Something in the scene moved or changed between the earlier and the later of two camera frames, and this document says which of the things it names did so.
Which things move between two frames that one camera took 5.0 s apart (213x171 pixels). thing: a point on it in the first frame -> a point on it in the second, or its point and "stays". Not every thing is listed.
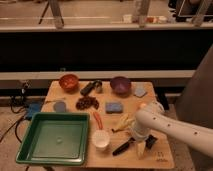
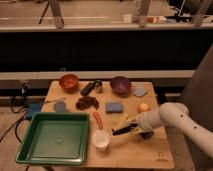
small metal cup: (98, 86) stays
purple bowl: (121, 85) stays
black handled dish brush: (150, 140) -> (123, 129)
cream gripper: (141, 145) -> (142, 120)
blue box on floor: (34, 107) stays
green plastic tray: (55, 138) stays
